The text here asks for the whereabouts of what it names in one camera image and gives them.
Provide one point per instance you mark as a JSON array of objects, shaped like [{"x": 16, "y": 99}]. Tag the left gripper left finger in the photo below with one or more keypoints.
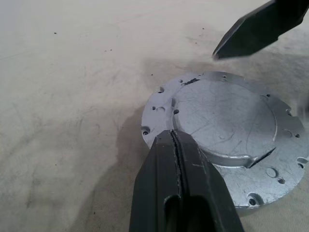
[{"x": 152, "y": 183}]

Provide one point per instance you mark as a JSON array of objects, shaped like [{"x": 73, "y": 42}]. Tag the silver motor lid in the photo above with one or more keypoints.
[{"x": 224, "y": 113}]

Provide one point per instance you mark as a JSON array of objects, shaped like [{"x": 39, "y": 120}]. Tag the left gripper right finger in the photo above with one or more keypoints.
[{"x": 205, "y": 193}]

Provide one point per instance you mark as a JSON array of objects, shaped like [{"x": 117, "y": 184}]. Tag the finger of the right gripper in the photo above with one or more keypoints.
[{"x": 260, "y": 29}]

